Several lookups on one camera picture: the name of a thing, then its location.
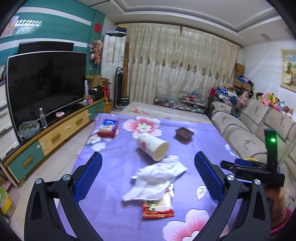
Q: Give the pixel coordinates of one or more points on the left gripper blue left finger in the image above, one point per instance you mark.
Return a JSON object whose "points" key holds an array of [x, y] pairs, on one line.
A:
{"points": [[42, 220]]}

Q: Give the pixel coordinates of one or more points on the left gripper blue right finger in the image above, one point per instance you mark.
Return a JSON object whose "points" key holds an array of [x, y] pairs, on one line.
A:
{"points": [[242, 211]]}

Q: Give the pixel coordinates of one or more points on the yellow rimmed trash bin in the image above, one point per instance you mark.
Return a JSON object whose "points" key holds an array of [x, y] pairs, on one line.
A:
{"points": [[251, 159]]}

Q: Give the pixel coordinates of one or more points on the person's right hand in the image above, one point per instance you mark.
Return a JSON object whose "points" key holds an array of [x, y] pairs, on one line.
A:
{"points": [[279, 210]]}

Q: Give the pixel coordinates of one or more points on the beige sofa with covers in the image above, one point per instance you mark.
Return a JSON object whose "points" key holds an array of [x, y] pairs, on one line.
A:
{"points": [[245, 134]]}

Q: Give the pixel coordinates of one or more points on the yellow green TV cabinet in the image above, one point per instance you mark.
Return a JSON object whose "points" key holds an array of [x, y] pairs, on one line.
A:
{"points": [[27, 156]]}

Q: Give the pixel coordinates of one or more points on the pile of plush toys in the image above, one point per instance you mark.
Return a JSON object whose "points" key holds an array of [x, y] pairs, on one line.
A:
{"points": [[235, 105]]}

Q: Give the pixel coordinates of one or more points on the red instant noodle packet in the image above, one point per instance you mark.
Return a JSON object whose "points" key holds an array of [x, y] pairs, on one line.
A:
{"points": [[160, 208]]}

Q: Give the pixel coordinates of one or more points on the brown plastic tray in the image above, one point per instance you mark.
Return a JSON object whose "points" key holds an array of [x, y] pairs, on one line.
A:
{"points": [[184, 135]]}

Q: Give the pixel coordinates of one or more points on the glass bowl on cabinet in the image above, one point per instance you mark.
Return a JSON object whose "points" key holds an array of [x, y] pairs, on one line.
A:
{"points": [[29, 129]]}

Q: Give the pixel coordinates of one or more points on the clear plastic water bottle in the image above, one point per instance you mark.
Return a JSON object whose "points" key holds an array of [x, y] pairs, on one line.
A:
{"points": [[43, 118]]}

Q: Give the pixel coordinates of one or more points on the framed landscape painting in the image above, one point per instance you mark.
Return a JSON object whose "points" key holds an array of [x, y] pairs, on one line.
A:
{"points": [[288, 69]]}

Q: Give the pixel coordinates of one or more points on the low shelf with books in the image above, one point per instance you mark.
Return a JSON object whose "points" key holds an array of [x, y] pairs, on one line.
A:
{"points": [[181, 103]]}

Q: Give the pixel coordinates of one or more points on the cardboard boxes stack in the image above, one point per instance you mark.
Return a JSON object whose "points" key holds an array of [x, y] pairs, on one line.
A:
{"points": [[240, 80]]}

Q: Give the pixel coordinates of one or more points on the purple floral tablecloth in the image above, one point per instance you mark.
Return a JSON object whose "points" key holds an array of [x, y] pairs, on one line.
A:
{"points": [[115, 219]]}

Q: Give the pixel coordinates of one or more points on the crumpled white tissue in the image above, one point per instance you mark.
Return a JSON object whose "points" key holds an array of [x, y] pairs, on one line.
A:
{"points": [[151, 182]]}

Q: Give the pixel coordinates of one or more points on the white paper cup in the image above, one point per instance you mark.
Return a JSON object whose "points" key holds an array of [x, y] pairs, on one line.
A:
{"points": [[155, 147]]}

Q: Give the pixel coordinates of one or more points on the blue and red snack box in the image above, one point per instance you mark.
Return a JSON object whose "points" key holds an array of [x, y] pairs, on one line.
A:
{"points": [[108, 128]]}

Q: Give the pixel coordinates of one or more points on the black flat screen television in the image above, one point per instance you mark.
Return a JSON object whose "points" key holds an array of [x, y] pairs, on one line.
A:
{"points": [[48, 80]]}

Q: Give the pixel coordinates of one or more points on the cream patterned curtain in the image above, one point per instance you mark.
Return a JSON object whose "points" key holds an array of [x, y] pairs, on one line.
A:
{"points": [[168, 60]]}

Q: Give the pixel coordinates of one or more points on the black tower fan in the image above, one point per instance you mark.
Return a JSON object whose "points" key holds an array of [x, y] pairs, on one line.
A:
{"points": [[118, 88]]}

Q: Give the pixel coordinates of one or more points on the hanging flower decoration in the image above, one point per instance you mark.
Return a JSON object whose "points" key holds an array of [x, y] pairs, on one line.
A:
{"points": [[95, 49]]}

